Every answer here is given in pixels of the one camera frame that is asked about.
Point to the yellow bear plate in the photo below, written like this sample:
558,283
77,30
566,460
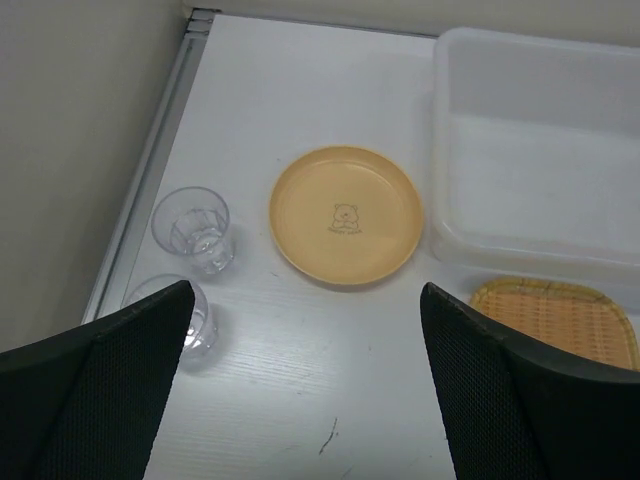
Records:
345,216

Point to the woven bamboo tray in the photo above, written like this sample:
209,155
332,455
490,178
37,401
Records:
573,318

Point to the translucent plastic bin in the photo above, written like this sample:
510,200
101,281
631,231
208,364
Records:
535,155

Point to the clear plastic cup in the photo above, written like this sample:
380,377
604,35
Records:
194,223
203,329

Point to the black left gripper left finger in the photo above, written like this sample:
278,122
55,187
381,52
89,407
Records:
88,403

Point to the aluminium table edge rail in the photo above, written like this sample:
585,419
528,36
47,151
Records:
111,285

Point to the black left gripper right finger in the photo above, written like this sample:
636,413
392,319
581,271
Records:
514,407

